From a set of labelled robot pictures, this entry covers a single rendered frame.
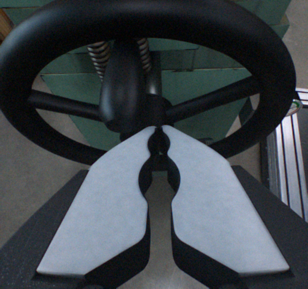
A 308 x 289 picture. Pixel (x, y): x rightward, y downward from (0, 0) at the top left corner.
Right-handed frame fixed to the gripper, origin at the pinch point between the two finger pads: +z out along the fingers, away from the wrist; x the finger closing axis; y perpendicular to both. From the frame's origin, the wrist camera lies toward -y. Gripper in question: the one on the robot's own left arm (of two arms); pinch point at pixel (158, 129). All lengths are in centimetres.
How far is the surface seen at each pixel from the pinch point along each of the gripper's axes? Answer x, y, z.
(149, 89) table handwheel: -1.1, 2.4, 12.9
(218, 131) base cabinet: 17, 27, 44
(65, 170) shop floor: -48, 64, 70
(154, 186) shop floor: -4, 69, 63
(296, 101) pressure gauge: 25.2, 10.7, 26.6
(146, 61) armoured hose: -1.2, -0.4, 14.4
